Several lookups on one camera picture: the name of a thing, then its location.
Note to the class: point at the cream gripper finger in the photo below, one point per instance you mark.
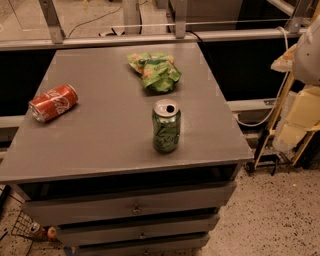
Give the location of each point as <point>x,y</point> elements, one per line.
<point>285,62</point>
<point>300,112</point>

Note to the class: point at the green soda can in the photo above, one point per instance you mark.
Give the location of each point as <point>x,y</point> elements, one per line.
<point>166,117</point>

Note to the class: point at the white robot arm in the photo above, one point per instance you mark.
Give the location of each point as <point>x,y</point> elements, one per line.
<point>306,63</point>

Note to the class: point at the red coke can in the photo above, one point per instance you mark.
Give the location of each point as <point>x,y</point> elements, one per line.
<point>53,102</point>

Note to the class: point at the yellow metal stand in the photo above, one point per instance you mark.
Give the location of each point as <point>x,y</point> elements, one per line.
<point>270,129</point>

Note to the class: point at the green chip bag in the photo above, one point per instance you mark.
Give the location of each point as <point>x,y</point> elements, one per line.
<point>157,70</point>

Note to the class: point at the grey drawer cabinet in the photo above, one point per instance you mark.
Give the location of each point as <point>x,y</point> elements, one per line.
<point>104,144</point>

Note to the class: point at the bottom grey drawer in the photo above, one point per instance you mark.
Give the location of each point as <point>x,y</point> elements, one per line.
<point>147,246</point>

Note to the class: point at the grey drawer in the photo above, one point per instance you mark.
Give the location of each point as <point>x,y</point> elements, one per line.
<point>147,246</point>
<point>139,230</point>
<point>129,203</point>

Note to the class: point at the grey metal railing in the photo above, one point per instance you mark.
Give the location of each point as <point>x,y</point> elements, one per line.
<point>58,24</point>

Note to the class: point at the middle grey drawer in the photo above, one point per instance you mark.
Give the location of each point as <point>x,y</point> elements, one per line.
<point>139,230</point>

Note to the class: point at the top grey drawer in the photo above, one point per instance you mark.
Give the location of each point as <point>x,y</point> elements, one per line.
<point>129,203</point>

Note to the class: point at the orange fruit on floor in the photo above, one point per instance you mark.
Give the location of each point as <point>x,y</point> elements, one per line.
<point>52,233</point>

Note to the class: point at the can in wire basket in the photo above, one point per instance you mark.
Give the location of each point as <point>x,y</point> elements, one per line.
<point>36,230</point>

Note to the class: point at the black wire basket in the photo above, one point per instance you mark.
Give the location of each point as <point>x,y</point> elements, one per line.
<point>22,226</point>

